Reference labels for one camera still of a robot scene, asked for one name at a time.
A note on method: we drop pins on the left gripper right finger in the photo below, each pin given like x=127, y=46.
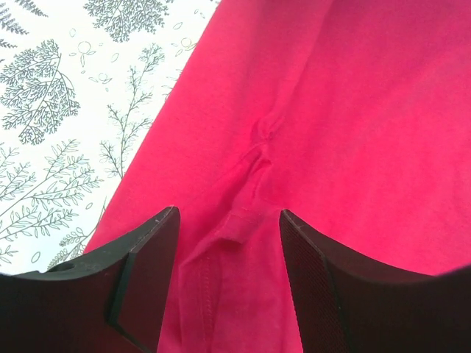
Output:
x=347, y=302

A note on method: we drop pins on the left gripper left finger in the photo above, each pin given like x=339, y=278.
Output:
x=111, y=299

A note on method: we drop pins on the magenta t shirt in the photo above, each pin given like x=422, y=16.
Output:
x=354, y=115

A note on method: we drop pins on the floral table mat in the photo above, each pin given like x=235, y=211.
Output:
x=81, y=84

